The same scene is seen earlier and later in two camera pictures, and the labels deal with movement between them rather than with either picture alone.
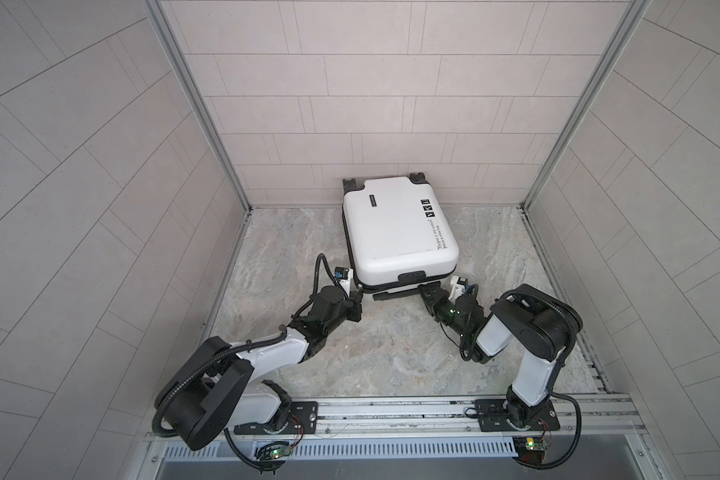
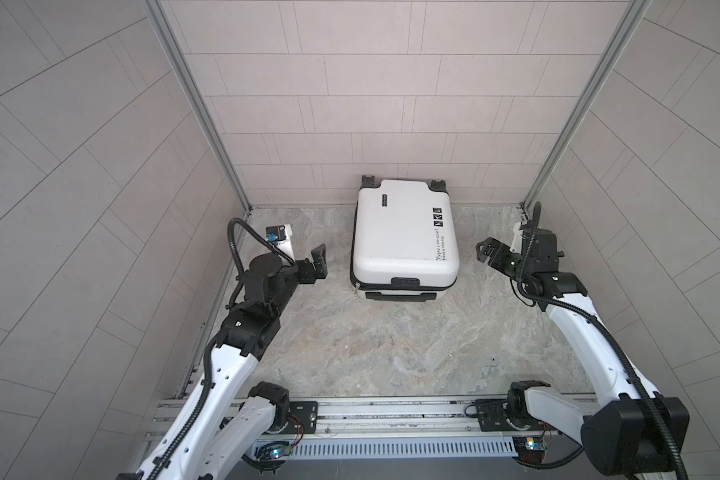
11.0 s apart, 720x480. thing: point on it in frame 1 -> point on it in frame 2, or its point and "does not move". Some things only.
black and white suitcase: (399, 236) does not move
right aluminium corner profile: (610, 51) does not move
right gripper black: (434, 302) -> (501, 250)
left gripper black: (354, 302) -> (318, 268)
